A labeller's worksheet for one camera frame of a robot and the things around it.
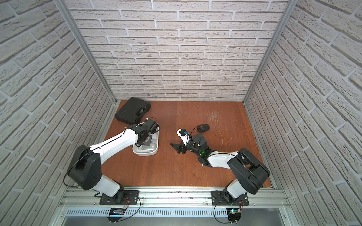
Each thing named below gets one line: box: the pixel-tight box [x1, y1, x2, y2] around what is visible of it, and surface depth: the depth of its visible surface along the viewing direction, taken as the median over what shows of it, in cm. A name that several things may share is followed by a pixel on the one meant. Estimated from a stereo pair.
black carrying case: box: [114, 96, 151, 125], surface depth 110 cm
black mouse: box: [197, 123, 211, 133], surface depth 103 cm
